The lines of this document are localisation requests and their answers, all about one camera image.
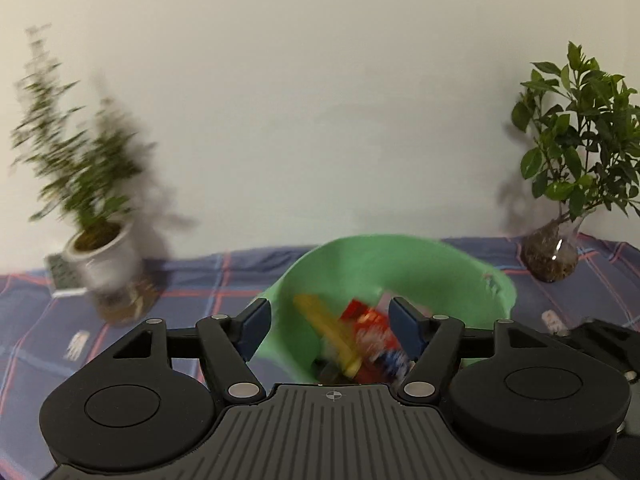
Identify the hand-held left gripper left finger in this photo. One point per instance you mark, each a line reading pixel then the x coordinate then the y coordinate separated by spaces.
pixel 255 330

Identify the small white tag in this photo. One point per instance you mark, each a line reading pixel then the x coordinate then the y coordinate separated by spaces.
pixel 77 345
pixel 552 321

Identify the potted plant in white pot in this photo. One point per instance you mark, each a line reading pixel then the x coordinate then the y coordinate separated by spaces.
pixel 100 255

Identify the blue plaid tablecloth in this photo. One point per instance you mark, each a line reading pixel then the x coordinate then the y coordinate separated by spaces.
pixel 200 280

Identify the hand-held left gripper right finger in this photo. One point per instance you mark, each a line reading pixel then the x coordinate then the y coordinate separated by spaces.
pixel 405 330

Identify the blue white candy packet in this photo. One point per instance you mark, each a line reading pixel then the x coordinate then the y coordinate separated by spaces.
pixel 395 362

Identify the long yellow snack packet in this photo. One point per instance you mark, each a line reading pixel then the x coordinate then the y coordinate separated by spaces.
pixel 325 327

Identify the small red white snack packet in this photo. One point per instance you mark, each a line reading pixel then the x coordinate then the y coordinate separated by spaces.
pixel 370 335

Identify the leafy plant in glass vase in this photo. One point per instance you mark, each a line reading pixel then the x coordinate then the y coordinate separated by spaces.
pixel 550 255

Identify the green plastic bowl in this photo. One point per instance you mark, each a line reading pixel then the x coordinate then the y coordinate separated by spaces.
pixel 350 265

